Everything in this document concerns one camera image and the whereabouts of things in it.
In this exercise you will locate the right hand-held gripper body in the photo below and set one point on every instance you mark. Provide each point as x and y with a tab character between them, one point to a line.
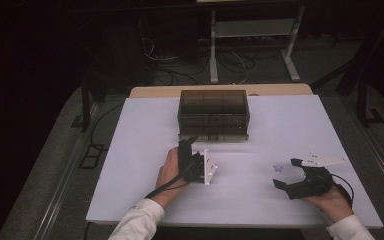
313	183

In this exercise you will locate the metal floor rail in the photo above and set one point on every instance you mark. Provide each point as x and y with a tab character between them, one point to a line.
63	190
380	153

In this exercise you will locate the smoky acrylic drawer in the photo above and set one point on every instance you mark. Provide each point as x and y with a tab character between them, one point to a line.
226	136

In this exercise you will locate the small purple star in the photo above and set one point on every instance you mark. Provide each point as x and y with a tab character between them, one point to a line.
278	167

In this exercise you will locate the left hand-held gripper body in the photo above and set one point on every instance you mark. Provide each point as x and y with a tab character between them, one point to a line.
198	168

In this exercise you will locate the person's left hand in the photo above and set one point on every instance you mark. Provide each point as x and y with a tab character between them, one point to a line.
168	173

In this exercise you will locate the person's right hand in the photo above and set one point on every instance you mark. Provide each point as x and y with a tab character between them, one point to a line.
331	204

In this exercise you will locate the smoky acrylic drawer box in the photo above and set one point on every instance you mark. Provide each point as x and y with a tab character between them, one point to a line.
213	106

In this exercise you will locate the black metal stand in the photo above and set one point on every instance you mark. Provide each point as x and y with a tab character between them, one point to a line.
86	106
363	103

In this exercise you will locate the white metal desk frame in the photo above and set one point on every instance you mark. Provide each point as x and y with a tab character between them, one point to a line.
255	28

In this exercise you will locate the light wooden table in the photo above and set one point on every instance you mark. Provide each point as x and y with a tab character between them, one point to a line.
160	91

